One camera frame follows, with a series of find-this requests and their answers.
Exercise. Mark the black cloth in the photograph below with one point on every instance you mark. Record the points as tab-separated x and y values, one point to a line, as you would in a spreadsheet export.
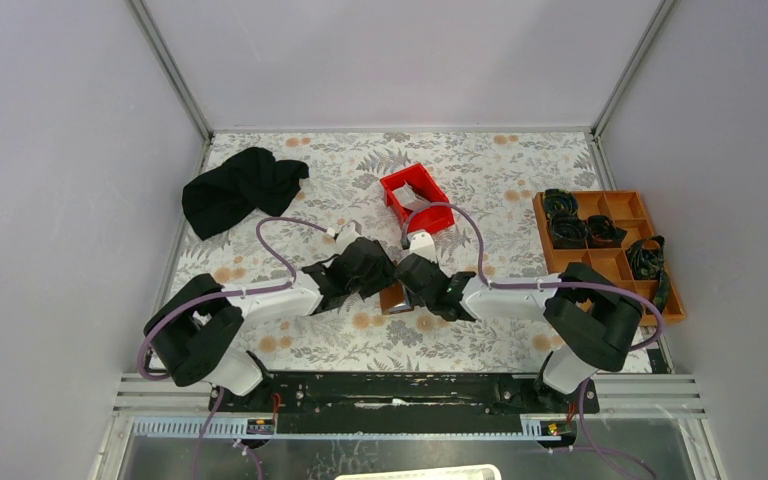
252	179

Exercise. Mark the brown leather card holder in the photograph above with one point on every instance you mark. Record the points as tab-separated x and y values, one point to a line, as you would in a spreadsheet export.
395	300

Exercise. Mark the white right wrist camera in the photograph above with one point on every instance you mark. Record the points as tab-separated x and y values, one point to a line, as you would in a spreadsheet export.
421	243

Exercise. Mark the dark patterned tie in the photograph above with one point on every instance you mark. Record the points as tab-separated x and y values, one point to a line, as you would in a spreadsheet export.
647	263

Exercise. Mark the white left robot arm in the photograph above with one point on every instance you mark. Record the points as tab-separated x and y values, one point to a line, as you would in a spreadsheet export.
192	335

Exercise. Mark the floral table mat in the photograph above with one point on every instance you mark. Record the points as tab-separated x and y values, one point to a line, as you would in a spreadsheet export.
492	177

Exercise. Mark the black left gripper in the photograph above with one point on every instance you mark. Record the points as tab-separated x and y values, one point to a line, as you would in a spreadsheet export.
382	272

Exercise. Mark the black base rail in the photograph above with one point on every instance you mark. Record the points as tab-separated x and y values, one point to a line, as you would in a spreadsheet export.
346	403

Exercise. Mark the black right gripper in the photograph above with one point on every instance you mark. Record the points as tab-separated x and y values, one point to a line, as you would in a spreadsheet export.
415	298

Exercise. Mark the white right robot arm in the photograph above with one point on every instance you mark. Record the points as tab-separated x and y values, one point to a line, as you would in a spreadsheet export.
596	319

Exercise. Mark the orange compartment tray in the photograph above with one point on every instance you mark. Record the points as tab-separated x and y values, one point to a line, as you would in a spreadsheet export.
627	211

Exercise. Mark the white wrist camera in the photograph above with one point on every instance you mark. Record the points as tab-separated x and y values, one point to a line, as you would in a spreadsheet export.
344	235
421	243

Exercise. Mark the red plastic bin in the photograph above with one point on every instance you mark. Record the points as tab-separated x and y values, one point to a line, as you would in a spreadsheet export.
432	220

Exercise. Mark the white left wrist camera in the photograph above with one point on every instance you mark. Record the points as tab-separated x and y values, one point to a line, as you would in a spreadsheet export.
344	235

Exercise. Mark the dark rolled tie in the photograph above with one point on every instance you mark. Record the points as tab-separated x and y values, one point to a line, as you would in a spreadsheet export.
603	233
559	203
568	232

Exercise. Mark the stack of credit cards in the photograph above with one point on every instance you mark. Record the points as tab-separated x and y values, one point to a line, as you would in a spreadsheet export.
409	199

